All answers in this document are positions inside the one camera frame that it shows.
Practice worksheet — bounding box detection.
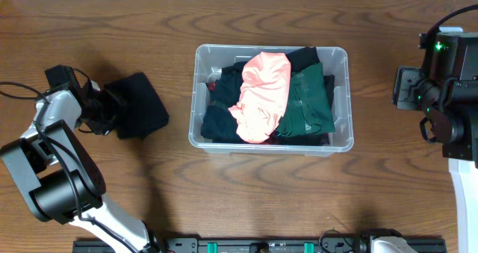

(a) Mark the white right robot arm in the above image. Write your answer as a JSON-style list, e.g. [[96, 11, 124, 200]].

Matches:
[[391, 27, 477, 252]]

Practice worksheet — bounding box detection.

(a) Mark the clear plastic storage container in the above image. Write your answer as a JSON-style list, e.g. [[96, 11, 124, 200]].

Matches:
[[188, 44, 354, 157]]

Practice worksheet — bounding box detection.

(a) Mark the black mounting rail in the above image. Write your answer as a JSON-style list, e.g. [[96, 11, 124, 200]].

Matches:
[[72, 228, 447, 253]]

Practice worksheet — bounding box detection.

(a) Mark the pink garment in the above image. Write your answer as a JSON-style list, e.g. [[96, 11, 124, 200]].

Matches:
[[229, 52, 291, 143]]

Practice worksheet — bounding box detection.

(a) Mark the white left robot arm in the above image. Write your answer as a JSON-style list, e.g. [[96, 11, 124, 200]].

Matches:
[[1, 73, 168, 252]]

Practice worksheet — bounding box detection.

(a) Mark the dark green garment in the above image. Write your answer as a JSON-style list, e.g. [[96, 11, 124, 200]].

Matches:
[[276, 63, 335, 137]]

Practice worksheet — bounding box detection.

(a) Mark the dark navy garment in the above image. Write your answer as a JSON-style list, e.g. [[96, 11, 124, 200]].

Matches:
[[201, 61, 246, 143]]

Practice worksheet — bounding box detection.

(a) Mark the black garment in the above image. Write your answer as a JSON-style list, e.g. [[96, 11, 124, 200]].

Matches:
[[263, 47, 335, 146]]

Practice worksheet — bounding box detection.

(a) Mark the red plaid flannel shirt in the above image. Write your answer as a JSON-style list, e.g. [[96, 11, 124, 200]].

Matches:
[[201, 76, 335, 146]]

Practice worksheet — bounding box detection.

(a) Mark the black cloth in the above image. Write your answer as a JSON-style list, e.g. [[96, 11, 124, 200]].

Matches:
[[105, 72, 170, 140]]

